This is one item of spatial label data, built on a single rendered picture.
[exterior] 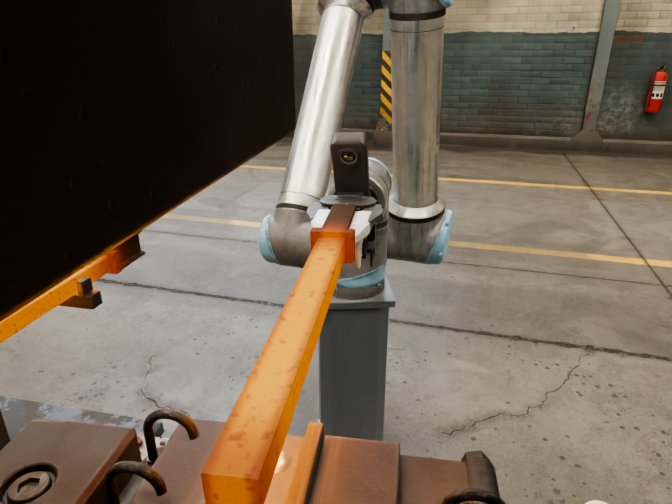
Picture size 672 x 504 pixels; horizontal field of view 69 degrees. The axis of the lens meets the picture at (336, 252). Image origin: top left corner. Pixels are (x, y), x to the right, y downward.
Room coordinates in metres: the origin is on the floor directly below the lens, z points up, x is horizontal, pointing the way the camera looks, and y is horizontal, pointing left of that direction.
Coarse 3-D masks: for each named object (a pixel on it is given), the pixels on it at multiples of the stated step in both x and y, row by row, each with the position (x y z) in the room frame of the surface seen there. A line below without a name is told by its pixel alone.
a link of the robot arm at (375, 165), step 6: (372, 162) 0.81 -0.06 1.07; (378, 162) 0.82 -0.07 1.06; (372, 168) 0.77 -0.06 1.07; (378, 168) 0.79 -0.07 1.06; (384, 168) 0.82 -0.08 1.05; (378, 174) 0.75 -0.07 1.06; (384, 174) 0.79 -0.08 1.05; (384, 180) 0.76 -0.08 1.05; (390, 180) 0.84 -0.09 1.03; (390, 186) 0.84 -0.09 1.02; (384, 216) 0.79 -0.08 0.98
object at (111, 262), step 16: (128, 240) 0.75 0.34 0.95; (112, 256) 0.68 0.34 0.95; (128, 256) 0.74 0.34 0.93; (80, 272) 0.63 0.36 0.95; (96, 272) 0.65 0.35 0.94; (112, 272) 0.68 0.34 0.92; (64, 288) 0.59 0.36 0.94; (32, 304) 0.53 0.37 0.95; (48, 304) 0.56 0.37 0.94; (16, 320) 0.51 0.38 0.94; (32, 320) 0.53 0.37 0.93; (0, 336) 0.48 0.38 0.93
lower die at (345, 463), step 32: (192, 448) 0.25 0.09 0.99; (320, 448) 0.25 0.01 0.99; (352, 448) 0.26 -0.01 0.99; (384, 448) 0.26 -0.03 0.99; (192, 480) 0.23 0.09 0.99; (320, 480) 0.23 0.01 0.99; (352, 480) 0.23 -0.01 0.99; (384, 480) 0.23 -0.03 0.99; (416, 480) 0.24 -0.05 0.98; (448, 480) 0.24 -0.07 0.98
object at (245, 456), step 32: (320, 256) 0.43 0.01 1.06; (352, 256) 0.47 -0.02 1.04; (320, 288) 0.36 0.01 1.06; (288, 320) 0.31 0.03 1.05; (320, 320) 0.33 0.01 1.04; (288, 352) 0.27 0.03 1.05; (256, 384) 0.24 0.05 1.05; (288, 384) 0.24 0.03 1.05; (256, 416) 0.21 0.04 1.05; (288, 416) 0.23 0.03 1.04; (224, 448) 0.19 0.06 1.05; (256, 448) 0.19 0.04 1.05; (224, 480) 0.17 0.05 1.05; (256, 480) 0.17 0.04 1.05
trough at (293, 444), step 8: (288, 440) 0.27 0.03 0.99; (296, 440) 0.27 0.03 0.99; (288, 448) 0.26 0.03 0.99; (296, 448) 0.26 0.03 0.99; (296, 456) 0.25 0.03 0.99; (296, 464) 0.25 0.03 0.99; (288, 472) 0.24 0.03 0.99; (272, 480) 0.23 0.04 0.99; (280, 480) 0.23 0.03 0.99; (288, 480) 0.23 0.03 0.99; (272, 488) 0.23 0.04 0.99; (280, 488) 0.23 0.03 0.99; (288, 488) 0.23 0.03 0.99; (272, 496) 0.22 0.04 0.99; (280, 496) 0.22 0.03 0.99
